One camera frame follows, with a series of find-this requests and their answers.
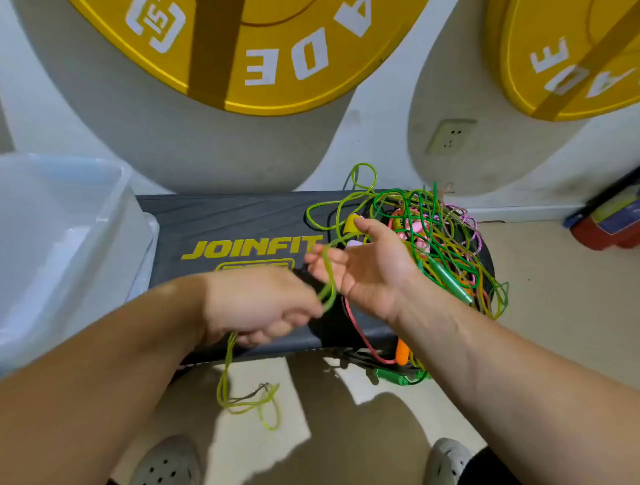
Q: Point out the person's left grey shoe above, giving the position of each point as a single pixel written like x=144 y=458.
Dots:
x=170 y=462

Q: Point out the clear plastic storage bin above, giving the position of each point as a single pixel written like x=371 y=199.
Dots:
x=60 y=250

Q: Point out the black aerobic step platform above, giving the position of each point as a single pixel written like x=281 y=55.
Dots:
x=240 y=225

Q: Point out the red fire extinguisher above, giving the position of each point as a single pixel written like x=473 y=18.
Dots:
x=610 y=225

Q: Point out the large yellow weight plate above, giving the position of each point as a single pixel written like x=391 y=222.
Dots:
x=260 y=50

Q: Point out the person's left hand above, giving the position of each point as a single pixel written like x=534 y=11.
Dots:
x=255 y=305

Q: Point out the translucent plastic lid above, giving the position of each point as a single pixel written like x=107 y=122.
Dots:
x=148 y=250

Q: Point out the white wall socket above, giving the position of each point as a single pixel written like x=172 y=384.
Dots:
x=451 y=137

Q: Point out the person's right hand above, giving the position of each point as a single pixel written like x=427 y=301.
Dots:
x=375 y=270

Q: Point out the person's right forearm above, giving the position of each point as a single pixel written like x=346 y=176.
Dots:
x=520 y=400

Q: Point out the person's left forearm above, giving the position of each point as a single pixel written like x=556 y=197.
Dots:
x=100 y=390

